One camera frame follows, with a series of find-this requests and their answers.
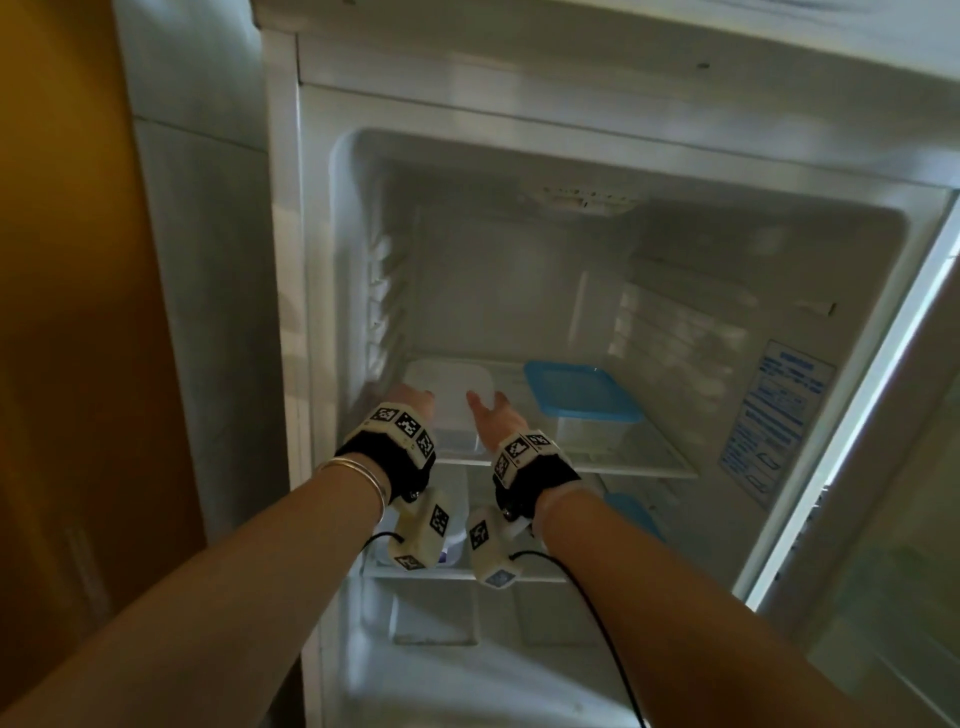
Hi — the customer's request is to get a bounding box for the white lidded food container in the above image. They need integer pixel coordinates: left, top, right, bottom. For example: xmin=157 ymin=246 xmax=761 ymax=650
xmin=396 ymin=358 xmax=496 ymax=456

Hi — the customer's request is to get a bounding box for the right wrist camera with band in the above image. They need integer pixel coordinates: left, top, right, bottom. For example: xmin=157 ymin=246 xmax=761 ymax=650
xmin=468 ymin=429 xmax=583 ymax=591

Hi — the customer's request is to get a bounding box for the wrist camera with band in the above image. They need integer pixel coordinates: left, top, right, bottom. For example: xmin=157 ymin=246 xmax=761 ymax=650
xmin=468 ymin=429 xmax=583 ymax=591
xmin=334 ymin=402 xmax=453 ymax=573

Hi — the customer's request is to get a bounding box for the black right camera cable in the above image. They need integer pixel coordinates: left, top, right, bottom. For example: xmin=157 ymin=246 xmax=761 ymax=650
xmin=508 ymin=550 xmax=651 ymax=728

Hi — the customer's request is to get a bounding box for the person's left hand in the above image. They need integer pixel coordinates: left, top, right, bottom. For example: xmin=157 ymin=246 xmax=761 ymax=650
xmin=384 ymin=383 xmax=438 ymax=418

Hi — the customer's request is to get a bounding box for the white refrigerator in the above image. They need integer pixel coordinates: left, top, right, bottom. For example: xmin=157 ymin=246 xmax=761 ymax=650
xmin=112 ymin=0 xmax=960 ymax=728

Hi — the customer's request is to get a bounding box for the glass refrigerator shelf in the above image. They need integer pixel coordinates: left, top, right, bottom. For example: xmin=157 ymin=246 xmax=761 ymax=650
xmin=405 ymin=358 xmax=700 ymax=481

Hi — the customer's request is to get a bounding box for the blue printed information sticker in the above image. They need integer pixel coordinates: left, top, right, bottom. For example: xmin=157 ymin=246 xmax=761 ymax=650
xmin=718 ymin=339 xmax=838 ymax=493

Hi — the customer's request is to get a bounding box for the person's left forearm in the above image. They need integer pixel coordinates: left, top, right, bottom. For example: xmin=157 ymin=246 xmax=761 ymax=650
xmin=0 ymin=457 xmax=391 ymax=728

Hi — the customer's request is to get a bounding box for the left wrist camera with band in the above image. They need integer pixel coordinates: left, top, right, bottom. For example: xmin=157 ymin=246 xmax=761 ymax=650
xmin=334 ymin=402 xmax=453 ymax=573

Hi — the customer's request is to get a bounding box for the white tub with blue label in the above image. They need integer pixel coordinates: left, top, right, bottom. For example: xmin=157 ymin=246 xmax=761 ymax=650
xmin=373 ymin=528 xmax=471 ymax=570

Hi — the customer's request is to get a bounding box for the person's right hand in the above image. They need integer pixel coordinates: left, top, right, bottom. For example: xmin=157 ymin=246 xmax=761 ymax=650
xmin=465 ymin=388 xmax=531 ymax=453

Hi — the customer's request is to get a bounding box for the thin metal bangle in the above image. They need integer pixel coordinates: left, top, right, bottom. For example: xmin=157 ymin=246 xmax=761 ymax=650
xmin=318 ymin=457 xmax=394 ymax=505
xmin=313 ymin=462 xmax=388 ymax=514

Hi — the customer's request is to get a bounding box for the person's right forearm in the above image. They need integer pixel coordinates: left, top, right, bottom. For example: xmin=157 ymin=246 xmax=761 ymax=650
xmin=534 ymin=489 xmax=931 ymax=728

